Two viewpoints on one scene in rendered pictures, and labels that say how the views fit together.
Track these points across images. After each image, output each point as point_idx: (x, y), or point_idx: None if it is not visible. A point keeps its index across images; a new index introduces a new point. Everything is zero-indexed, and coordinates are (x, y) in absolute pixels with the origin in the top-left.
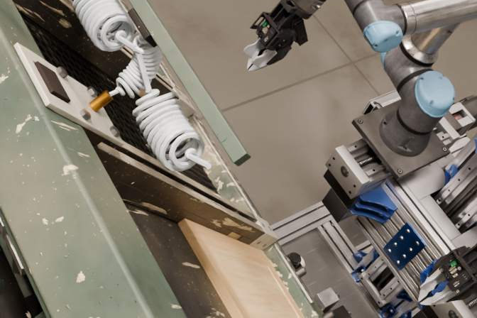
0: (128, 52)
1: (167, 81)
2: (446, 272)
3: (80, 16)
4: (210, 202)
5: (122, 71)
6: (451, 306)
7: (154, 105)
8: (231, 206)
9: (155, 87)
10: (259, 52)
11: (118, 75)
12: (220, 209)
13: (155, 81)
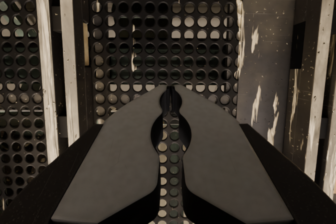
0: (57, 125)
1: None
2: None
3: None
4: (329, 191)
5: (88, 124)
6: None
7: (87, 4)
8: (323, 88)
9: (79, 38)
10: (154, 146)
11: (91, 120)
12: (335, 163)
13: (76, 53)
